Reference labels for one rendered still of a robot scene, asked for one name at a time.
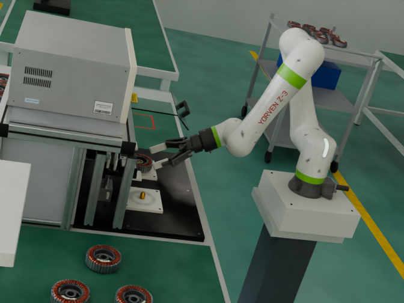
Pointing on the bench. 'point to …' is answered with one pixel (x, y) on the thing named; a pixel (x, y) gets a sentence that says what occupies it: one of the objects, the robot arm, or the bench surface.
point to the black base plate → (173, 177)
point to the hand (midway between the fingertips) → (154, 157)
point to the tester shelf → (66, 128)
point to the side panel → (46, 180)
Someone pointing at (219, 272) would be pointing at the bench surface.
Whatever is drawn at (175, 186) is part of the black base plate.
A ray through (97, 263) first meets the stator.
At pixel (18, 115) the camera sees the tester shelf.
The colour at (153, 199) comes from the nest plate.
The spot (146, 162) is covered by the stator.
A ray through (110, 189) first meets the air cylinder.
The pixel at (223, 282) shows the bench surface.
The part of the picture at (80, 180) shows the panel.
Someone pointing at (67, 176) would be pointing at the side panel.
